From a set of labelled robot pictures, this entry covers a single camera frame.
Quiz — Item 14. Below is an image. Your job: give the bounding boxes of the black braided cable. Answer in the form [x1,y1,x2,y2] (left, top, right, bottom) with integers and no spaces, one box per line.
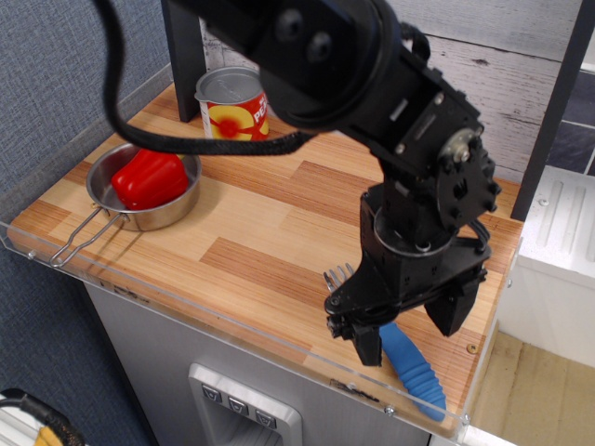
[92,0,317,158]

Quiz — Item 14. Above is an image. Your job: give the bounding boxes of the dark frame post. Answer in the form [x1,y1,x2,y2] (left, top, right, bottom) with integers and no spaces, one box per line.
[161,0,206,123]
[510,0,594,222]

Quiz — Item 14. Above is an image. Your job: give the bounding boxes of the dark right frame post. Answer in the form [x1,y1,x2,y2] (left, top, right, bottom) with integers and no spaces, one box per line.
[510,0,594,222]

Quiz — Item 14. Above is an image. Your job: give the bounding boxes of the blue handled metal fork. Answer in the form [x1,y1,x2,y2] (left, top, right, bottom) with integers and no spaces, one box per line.
[323,262,448,423]

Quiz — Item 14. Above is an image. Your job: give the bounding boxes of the white appliance at right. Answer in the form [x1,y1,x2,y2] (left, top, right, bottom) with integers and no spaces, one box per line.
[496,166,594,366]

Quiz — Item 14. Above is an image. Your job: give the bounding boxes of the red bell pepper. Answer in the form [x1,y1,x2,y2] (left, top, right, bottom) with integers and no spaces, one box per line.
[111,149,189,210]

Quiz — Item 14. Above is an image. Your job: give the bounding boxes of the grey cabinet with dispenser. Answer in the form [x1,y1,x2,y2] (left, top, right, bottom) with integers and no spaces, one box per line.
[86,285,430,445]

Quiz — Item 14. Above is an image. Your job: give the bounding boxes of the black yellow cable bundle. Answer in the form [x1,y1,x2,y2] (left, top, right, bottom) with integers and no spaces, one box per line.
[0,387,85,446]

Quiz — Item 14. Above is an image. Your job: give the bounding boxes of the red yellow tin can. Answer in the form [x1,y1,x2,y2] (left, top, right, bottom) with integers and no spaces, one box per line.
[194,66,270,141]

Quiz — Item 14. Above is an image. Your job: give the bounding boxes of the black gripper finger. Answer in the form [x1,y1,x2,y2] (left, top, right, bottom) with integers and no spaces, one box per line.
[352,324,382,367]
[424,282,479,336]

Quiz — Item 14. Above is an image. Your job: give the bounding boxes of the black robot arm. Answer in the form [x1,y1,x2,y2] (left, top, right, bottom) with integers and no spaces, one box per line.
[183,1,500,366]

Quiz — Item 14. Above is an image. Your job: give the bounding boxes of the small steel pan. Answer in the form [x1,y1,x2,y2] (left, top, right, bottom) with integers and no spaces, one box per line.
[49,143,202,268]

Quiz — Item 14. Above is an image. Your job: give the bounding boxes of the dark left frame post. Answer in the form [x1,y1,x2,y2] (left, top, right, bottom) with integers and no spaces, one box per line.
[161,0,206,123]

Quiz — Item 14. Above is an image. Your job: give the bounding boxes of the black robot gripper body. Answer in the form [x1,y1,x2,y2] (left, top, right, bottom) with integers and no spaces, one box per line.
[324,185,491,326]

